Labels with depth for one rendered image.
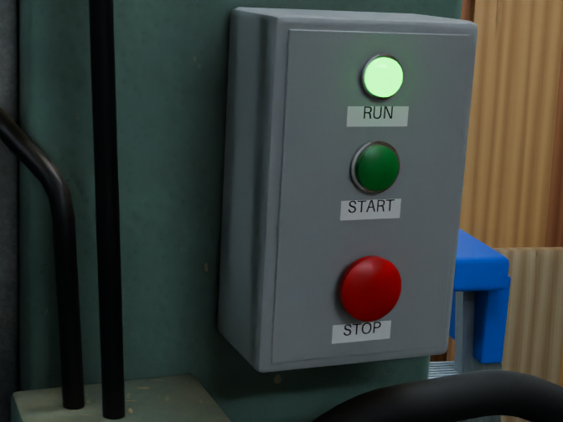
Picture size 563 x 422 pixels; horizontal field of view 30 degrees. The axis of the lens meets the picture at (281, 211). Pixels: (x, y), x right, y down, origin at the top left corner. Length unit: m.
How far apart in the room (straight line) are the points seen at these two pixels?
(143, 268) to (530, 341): 1.46
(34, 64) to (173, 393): 0.17
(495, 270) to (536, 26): 0.73
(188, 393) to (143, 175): 0.11
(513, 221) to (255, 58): 1.55
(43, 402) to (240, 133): 0.15
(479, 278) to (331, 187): 0.88
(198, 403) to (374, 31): 0.19
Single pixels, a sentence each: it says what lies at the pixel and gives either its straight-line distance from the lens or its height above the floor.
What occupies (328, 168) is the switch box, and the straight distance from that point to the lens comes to 0.46.
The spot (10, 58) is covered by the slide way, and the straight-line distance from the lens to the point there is 0.51.
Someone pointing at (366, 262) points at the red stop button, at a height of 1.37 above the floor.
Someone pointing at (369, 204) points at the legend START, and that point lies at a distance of 0.47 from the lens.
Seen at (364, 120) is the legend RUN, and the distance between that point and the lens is 0.46.
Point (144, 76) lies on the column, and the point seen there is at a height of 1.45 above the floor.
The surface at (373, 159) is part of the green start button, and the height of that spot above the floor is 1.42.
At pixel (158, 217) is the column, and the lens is 0.50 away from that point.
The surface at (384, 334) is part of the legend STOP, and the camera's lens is 0.49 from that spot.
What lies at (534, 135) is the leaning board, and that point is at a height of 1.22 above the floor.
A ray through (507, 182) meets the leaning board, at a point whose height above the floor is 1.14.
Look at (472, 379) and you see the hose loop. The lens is 0.56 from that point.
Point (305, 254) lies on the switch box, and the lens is 0.46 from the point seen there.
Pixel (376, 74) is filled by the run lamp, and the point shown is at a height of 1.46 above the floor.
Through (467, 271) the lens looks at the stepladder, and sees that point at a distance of 1.32.
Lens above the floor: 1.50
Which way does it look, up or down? 13 degrees down
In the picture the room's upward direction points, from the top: 3 degrees clockwise
